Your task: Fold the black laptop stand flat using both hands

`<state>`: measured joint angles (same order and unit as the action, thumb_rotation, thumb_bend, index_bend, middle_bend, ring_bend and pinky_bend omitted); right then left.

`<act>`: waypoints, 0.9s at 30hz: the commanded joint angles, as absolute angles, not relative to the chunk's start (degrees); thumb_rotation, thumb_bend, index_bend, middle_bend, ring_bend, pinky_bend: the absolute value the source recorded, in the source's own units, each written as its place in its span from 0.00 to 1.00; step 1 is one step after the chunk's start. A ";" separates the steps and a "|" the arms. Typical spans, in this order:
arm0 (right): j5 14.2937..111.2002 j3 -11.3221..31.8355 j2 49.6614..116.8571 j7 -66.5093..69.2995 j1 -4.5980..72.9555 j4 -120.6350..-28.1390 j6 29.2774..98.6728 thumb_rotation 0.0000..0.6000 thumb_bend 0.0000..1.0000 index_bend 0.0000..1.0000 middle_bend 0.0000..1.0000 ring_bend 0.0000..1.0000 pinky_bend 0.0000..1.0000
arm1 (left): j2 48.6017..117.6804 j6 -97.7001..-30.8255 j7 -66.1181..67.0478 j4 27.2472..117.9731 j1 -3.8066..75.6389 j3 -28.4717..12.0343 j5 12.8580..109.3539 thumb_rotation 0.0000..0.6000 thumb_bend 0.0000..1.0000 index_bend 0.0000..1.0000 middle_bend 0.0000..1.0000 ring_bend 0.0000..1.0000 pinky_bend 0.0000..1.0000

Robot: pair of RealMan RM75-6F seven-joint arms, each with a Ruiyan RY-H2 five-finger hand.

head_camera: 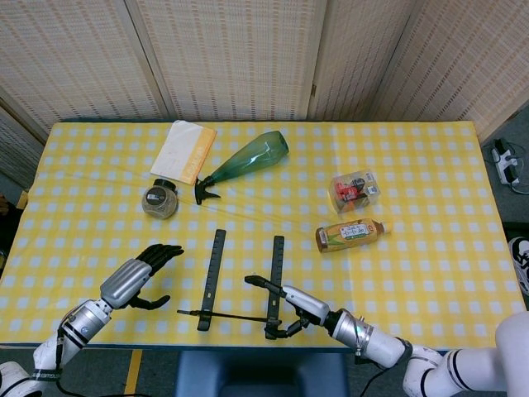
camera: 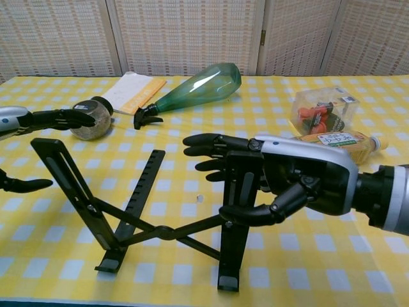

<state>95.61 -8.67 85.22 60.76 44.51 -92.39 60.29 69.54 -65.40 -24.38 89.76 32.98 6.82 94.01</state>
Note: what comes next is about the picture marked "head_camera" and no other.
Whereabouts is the green plastic spray bottle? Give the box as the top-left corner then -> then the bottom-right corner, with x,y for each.
193,130 -> 290,206

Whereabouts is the clear box with red toy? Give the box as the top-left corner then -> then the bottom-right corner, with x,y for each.
328,169 -> 380,215

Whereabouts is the black folding laptop stand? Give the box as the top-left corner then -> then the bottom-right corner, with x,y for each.
176,229 -> 286,341

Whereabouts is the white orange booklet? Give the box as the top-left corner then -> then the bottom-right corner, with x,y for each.
149,119 -> 218,186

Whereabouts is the tea bottle with yellow label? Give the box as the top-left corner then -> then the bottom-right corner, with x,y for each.
315,218 -> 393,255

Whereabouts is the yellow white checkered tablecloth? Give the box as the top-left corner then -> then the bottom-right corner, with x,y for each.
0,121 -> 529,352

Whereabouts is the white black sneaker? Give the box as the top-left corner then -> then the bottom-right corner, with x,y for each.
507,236 -> 529,297

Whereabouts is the woven bamboo screen panel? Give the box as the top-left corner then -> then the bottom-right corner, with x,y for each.
370,0 -> 529,142
0,103 -> 45,189
125,0 -> 328,122
307,0 -> 422,122
0,0 -> 169,144

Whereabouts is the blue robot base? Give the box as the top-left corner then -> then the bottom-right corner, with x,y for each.
173,351 -> 350,397

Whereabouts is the yellow floor tape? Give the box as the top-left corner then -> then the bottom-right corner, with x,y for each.
122,349 -> 144,397

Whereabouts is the white power strip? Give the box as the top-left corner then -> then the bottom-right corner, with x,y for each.
490,139 -> 521,186

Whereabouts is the clear jar with black lid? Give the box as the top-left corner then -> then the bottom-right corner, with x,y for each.
142,179 -> 179,220

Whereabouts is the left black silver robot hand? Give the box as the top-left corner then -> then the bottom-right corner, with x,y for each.
99,243 -> 185,312

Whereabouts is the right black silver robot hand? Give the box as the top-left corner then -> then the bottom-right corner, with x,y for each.
244,275 -> 331,339

